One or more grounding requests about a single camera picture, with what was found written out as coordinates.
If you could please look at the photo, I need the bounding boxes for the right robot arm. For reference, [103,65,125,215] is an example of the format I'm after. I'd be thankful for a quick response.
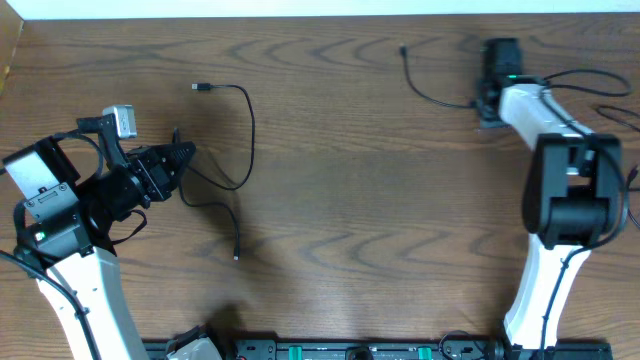
[477,38,629,359]

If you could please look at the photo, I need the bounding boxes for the black USB cable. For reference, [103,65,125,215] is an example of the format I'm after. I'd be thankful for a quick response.
[398,42,640,231]
[172,82,257,262]

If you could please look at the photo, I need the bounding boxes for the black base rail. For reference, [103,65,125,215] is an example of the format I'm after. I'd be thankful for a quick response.
[143,327,614,360]

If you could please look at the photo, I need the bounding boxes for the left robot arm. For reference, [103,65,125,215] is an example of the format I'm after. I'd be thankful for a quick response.
[3,133,196,359]

